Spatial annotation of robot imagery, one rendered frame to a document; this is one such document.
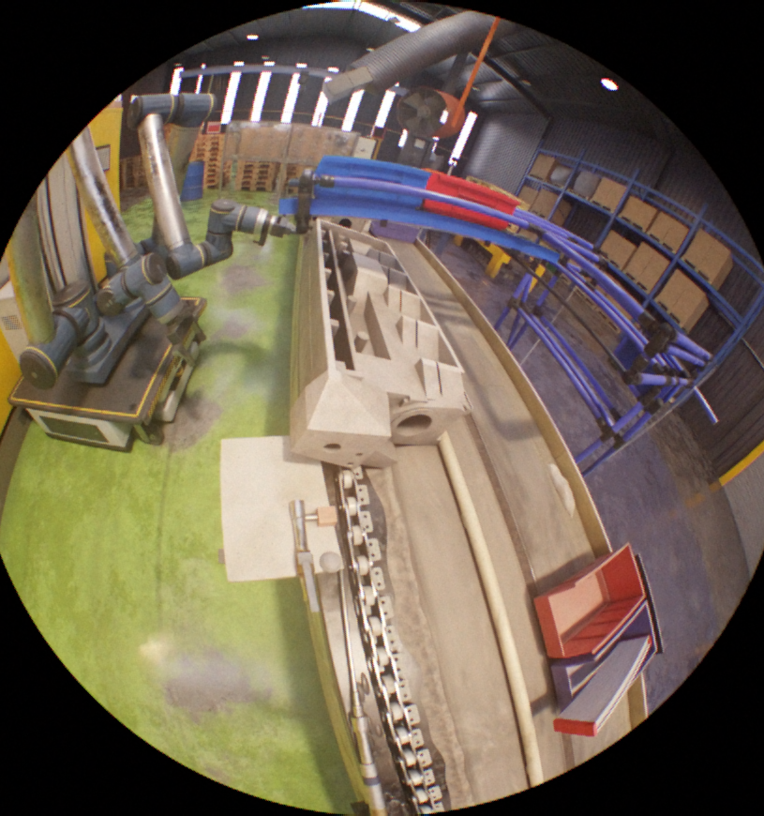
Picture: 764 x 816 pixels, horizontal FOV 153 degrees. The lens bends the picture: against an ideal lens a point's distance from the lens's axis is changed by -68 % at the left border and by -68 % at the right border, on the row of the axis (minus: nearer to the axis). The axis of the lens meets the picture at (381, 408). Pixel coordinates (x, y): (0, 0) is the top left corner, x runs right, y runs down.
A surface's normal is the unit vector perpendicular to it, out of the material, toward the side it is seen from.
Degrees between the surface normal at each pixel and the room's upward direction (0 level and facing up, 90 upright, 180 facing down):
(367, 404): 30
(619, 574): 88
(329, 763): 0
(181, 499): 0
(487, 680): 0
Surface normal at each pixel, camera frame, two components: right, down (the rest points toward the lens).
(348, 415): 0.47, 0.00
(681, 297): -0.94, -0.02
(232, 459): 0.28, -0.62
